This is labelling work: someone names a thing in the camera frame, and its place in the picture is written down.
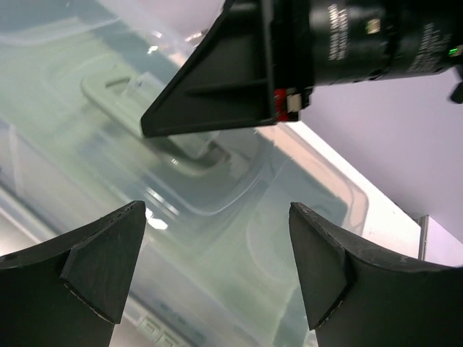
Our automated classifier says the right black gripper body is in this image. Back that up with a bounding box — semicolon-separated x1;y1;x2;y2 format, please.
271;1;462;121

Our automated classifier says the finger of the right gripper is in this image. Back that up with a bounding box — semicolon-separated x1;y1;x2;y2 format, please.
140;1;277;137

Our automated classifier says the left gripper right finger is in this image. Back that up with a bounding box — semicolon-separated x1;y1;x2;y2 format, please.
289;202;462;346

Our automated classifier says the green cantilever toolbox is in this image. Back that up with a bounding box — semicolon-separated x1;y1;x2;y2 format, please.
1;1;368;346

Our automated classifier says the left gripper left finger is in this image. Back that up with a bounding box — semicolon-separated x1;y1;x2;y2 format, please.
1;201;145;346

